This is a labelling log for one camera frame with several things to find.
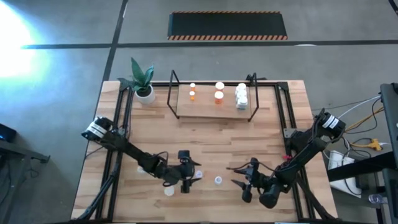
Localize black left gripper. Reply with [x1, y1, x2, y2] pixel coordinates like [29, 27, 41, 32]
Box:
[169, 149, 203, 194]

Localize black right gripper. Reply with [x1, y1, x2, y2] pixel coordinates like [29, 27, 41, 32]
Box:
[231, 157, 269, 204]

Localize green plant in white pot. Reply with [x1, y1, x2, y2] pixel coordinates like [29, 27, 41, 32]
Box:
[117, 57, 157, 105]

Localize white power box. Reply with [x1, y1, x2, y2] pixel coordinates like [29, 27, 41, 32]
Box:
[328, 150, 363, 199]

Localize yellow power plug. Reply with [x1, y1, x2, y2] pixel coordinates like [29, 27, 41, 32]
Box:
[365, 139, 383, 152]

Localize clear plastic water bottle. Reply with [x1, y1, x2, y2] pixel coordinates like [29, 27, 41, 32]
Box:
[368, 193, 389, 205]

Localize black hazard-striped floor mat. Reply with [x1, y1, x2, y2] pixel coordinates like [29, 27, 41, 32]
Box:
[167, 11, 289, 41]

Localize black equipment stand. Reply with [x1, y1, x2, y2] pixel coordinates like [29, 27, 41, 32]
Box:
[326, 82, 398, 224]

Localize black device blue light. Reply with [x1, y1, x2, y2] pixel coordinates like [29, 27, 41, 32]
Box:
[0, 123, 18, 144]

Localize wooden shelf black metal frame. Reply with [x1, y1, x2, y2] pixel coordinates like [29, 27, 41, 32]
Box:
[167, 69, 261, 123]

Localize yellow floor cable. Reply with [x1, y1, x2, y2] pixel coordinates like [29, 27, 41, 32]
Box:
[345, 107, 386, 131]

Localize white floor cable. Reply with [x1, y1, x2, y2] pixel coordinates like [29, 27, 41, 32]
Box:
[338, 95, 382, 119]

